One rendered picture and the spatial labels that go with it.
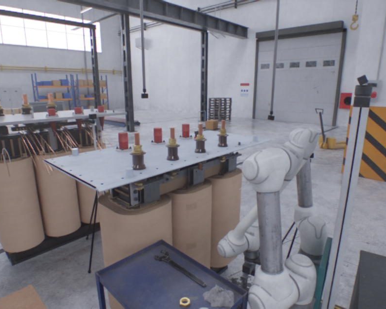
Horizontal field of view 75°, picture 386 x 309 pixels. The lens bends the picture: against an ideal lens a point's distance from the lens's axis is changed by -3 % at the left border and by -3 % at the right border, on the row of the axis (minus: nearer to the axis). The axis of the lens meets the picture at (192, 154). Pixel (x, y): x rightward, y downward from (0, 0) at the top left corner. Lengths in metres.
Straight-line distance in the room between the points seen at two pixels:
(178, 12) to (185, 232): 11.71
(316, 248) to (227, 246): 0.67
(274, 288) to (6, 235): 2.64
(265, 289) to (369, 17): 5.82
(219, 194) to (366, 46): 4.89
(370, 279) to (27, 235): 2.93
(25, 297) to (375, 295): 1.64
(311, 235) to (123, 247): 1.19
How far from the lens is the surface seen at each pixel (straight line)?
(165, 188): 1.88
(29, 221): 3.16
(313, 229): 1.85
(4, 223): 3.18
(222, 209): 2.31
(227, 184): 2.24
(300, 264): 1.44
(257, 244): 1.60
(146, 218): 1.66
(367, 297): 1.63
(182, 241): 2.07
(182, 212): 1.94
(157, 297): 1.37
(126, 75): 11.54
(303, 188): 1.94
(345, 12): 15.36
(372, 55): 6.35
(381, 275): 1.81
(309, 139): 1.68
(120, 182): 1.33
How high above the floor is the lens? 1.81
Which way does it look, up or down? 14 degrees down
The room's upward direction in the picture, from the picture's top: straight up
